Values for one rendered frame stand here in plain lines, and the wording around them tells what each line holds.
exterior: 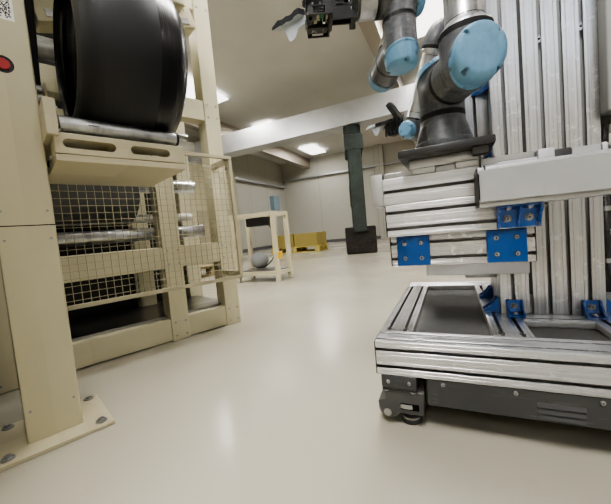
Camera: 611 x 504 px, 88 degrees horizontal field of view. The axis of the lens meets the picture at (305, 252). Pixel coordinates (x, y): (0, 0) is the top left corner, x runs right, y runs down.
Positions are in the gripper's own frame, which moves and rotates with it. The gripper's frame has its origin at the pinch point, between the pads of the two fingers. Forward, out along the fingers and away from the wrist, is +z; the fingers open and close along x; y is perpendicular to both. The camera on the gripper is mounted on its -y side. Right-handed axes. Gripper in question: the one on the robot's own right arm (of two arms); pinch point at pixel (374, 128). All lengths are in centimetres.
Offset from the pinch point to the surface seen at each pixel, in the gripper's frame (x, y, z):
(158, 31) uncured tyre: -111, -26, -9
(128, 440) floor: -147, 87, -10
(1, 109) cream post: -151, -8, 8
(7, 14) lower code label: -144, -33, 9
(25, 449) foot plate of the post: -169, 83, 6
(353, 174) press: 333, -4, 304
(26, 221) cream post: -154, 23, 8
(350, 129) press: 369, -95, 323
